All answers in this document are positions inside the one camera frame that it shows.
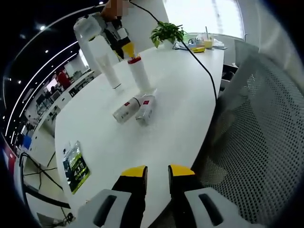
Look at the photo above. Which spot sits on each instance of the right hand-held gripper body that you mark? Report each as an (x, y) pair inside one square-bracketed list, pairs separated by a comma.
[(91, 26)]

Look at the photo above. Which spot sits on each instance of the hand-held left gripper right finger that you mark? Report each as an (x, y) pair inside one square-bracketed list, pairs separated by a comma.
[(187, 197)]

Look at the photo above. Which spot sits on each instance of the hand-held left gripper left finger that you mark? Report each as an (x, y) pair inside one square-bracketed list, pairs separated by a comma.
[(128, 197)]

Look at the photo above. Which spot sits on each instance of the white skincare tube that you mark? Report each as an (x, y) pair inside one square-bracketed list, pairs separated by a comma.
[(107, 66)]

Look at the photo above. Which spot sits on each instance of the white skincare bottle red collar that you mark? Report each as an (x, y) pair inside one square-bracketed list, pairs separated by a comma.
[(141, 76)]

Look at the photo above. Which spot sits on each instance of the green skincare sachet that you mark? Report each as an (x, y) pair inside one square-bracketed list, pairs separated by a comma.
[(77, 168)]

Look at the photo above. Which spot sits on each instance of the small skincare bottle red label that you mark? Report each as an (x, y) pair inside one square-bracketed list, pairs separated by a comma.
[(146, 110), (126, 110)]

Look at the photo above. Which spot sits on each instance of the small clear skincare sachet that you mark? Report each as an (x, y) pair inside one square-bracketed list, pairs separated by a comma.
[(66, 149)]

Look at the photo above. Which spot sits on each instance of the green potted plant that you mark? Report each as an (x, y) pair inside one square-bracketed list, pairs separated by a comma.
[(166, 32)]

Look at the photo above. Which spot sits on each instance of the yellow box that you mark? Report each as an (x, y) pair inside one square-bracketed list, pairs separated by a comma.
[(199, 49)]

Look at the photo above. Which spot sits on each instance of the yellow drink cup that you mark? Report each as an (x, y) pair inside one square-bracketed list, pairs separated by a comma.
[(208, 44)]

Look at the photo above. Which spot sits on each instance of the grey mesh chair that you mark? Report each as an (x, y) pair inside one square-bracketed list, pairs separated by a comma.
[(256, 123)]

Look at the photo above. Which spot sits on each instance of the white office counter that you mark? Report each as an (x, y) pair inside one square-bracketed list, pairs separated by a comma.
[(41, 140)]

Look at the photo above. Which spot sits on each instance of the blue bin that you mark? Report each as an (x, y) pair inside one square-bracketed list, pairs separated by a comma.
[(26, 142)]

